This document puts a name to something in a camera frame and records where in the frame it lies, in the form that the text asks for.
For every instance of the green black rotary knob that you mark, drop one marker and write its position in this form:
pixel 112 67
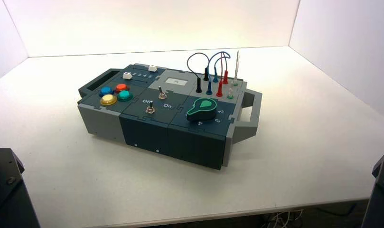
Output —
pixel 201 110

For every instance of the white label plate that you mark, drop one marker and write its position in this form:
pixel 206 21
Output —
pixel 176 81

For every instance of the dark teal grey control box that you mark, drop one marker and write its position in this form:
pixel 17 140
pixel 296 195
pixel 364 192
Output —
pixel 147 132

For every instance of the white slider knob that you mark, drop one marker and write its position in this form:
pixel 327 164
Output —
pixel 127 75
pixel 152 68

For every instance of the green round push button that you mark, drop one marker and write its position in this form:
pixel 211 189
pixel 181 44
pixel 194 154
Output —
pixel 125 95

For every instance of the red round push button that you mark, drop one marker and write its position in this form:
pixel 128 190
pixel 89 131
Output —
pixel 122 87

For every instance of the yellow round push button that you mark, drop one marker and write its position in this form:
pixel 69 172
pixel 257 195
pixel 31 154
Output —
pixel 108 99

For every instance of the blue round push button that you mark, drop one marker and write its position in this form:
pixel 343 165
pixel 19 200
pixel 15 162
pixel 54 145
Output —
pixel 106 91

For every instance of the metal toggle switch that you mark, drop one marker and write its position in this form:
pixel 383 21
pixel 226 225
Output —
pixel 150 108
pixel 162 94

